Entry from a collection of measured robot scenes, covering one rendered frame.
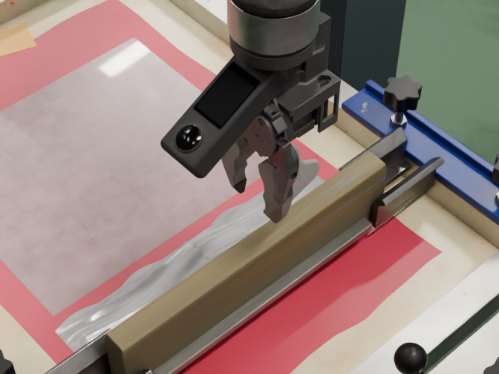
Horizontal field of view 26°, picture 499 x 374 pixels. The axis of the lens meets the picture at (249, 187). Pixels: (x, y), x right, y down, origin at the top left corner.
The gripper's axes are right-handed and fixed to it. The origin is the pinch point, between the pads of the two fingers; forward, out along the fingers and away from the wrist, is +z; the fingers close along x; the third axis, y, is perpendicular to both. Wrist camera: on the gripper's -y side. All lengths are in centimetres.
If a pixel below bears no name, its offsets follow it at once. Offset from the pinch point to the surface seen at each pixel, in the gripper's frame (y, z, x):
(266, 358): -3.3, 17.1, -5.9
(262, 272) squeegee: 0.0, 9.9, -1.5
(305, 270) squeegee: 5.3, 13.1, -2.5
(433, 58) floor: 133, 112, 77
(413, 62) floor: 128, 112, 79
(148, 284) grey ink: -6.8, 16.6, 9.3
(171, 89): 14.7, 16.9, 31.8
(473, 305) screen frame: 15.4, 13.6, -17.1
